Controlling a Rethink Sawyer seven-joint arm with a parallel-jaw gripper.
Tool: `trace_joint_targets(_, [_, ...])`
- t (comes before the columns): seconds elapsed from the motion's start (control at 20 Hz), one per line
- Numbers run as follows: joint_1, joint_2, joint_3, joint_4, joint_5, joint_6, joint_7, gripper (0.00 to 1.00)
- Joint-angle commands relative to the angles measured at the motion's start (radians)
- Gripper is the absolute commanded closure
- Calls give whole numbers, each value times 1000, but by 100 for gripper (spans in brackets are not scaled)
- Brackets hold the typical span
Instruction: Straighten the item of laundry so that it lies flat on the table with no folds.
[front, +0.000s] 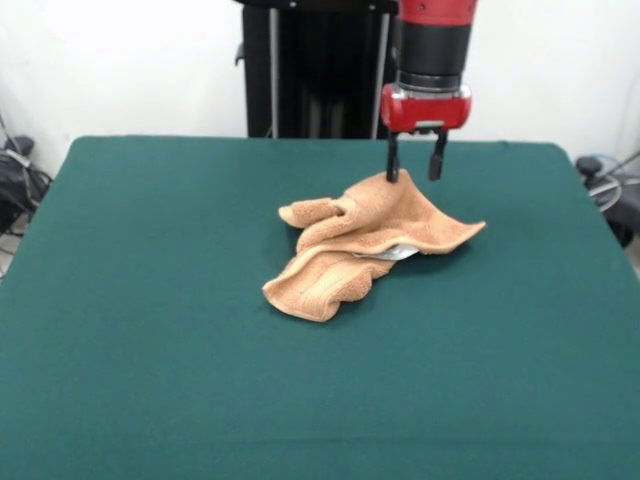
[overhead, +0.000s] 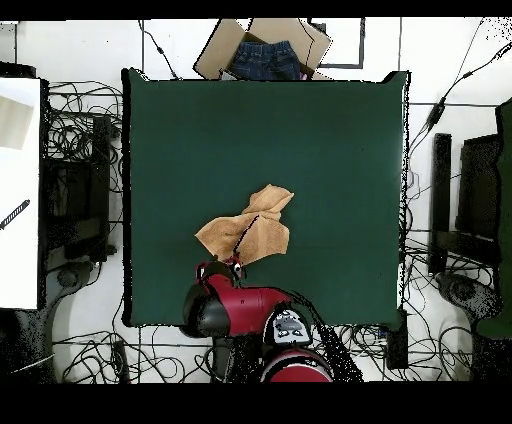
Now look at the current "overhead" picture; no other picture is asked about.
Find thin black cable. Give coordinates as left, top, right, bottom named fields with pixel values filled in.
left=137, top=19, right=179, bottom=80

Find black striped stick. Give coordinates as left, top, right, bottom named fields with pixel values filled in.
left=0, top=198, right=32, bottom=231

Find blue denim jeans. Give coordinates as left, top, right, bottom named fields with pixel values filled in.
left=229, top=39, right=302, bottom=81

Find tan terry towel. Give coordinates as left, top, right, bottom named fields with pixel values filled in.
left=194, top=183, right=296, bottom=267

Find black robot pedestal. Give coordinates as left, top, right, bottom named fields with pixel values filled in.
left=210, top=335, right=265, bottom=383

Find white side table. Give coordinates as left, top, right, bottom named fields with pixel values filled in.
left=0, top=77, right=42, bottom=310

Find black power strip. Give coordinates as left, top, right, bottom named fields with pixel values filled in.
left=385, top=309, right=409, bottom=370
left=111, top=339, right=131, bottom=383

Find beige box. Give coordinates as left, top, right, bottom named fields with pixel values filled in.
left=0, top=94, right=34, bottom=151

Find brown cardboard box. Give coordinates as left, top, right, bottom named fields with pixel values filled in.
left=192, top=17, right=333, bottom=81

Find dark green tablecloth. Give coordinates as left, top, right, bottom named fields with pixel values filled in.
left=120, top=67, right=411, bottom=329

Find black cable with adapter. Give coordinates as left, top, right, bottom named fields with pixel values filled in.
left=407, top=39, right=512, bottom=161

